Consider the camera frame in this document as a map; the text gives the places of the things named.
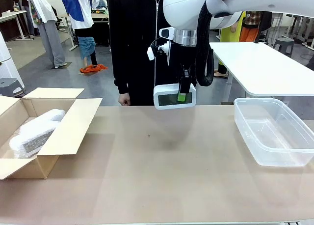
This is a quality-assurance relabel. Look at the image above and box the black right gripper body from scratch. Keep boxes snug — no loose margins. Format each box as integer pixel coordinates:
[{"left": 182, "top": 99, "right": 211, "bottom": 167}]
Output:
[{"left": 171, "top": 43, "right": 196, "bottom": 72}]

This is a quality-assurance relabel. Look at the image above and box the white unwrapped digital clock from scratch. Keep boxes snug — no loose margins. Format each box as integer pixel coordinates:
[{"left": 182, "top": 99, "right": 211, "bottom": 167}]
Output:
[{"left": 153, "top": 83, "right": 197, "bottom": 111}]

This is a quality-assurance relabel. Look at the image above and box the bubble-wrapped clock with visible face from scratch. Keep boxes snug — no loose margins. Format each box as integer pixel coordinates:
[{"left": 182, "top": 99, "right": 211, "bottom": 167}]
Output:
[{"left": 9, "top": 123, "right": 61, "bottom": 159}]

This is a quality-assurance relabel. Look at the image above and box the person's right hand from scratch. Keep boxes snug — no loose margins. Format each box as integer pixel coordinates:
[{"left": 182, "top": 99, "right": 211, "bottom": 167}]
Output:
[{"left": 118, "top": 92, "right": 131, "bottom": 106}]

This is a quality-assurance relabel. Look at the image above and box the person in black jacket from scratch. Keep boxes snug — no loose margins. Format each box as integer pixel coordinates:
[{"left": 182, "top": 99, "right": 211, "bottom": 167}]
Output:
[{"left": 108, "top": 0, "right": 198, "bottom": 107}]

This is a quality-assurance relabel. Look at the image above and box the mannequin with orange trousers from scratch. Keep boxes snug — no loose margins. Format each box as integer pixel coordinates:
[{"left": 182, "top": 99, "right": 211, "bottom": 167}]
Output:
[{"left": 239, "top": 10, "right": 273, "bottom": 43}]

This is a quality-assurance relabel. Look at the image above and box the white table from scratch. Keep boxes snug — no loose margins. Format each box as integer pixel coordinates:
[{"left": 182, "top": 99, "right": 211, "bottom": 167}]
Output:
[{"left": 209, "top": 42, "right": 314, "bottom": 105}]

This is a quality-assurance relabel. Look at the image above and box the orange cloth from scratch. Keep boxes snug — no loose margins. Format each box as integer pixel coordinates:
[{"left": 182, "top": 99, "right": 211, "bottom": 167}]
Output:
[{"left": 79, "top": 64, "right": 108, "bottom": 75}]

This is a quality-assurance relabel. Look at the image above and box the clear plastic container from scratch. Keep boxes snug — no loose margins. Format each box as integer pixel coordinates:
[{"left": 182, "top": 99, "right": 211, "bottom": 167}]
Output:
[{"left": 233, "top": 97, "right": 314, "bottom": 167}]

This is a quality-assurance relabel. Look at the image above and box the grey plastic stool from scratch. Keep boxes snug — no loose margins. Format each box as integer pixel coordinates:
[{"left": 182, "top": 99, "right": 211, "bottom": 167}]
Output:
[
  {"left": 0, "top": 78, "right": 26, "bottom": 98},
  {"left": 272, "top": 37, "right": 295, "bottom": 55}
]

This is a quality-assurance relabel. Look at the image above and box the mannequin with blue white garment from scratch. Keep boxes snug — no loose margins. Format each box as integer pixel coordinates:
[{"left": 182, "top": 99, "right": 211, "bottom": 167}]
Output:
[{"left": 60, "top": 0, "right": 101, "bottom": 66}]

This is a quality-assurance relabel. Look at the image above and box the white desk with machines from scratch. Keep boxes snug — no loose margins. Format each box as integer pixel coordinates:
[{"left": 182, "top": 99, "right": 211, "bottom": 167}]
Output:
[{"left": 286, "top": 13, "right": 314, "bottom": 49}]

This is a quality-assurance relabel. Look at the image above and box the brown cardboard box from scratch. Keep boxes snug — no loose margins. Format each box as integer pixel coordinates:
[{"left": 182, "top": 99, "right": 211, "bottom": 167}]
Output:
[{"left": 0, "top": 87, "right": 103, "bottom": 181}]

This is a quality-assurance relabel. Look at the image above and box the mannequin with grey trousers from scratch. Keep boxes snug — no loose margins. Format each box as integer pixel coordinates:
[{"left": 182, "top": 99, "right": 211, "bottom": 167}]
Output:
[{"left": 26, "top": 0, "right": 67, "bottom": 69}]

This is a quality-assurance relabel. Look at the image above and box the white desk with metal legs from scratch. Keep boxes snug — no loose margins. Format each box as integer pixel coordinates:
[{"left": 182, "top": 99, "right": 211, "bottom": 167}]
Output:
[{"left": 0, "top": 10, "right": 35, "bottom": 42}]

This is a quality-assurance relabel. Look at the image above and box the black braided cable sleeve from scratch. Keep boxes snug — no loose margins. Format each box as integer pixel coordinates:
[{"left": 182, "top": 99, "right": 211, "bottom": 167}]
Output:
[{"left": 196, "top": 0, "right": 242, "bottom": 87}]

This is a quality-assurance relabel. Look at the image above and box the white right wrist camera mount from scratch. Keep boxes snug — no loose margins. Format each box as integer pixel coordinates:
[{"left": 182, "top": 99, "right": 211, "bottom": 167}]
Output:
[{"left": 146, "top": 40, "right": 170, "bottom": 63}]

